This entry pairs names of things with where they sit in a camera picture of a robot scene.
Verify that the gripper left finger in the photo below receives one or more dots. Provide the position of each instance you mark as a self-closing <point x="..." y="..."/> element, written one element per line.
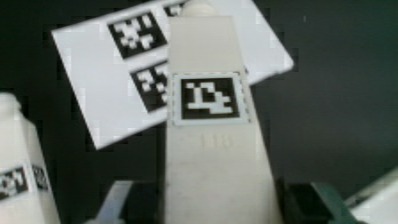
<point x="128" y="205"/>

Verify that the white desk leg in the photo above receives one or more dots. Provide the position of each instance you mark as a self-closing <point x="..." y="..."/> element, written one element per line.
<point x="218" y="188"/>
<point x="27" y="201"/>

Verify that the white desk tabletop tray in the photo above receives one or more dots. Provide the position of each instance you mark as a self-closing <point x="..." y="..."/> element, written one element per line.
<point x="373" y="202"/>

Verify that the marker tag sheet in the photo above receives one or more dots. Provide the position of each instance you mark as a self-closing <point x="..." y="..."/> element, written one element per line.
<point x="112" y="49"/>

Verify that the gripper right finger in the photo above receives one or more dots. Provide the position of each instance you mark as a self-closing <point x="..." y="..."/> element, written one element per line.
<point x="311" y="204"/>

